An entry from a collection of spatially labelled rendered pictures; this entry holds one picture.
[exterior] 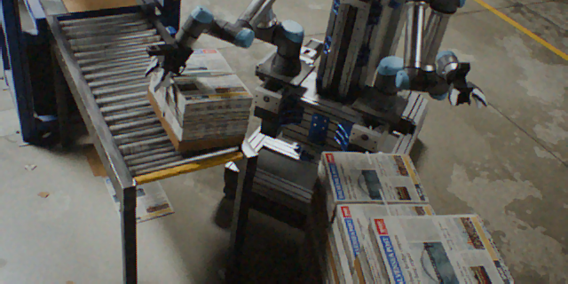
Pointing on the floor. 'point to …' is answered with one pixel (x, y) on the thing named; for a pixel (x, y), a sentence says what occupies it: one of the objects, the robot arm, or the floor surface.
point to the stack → (355, 209)
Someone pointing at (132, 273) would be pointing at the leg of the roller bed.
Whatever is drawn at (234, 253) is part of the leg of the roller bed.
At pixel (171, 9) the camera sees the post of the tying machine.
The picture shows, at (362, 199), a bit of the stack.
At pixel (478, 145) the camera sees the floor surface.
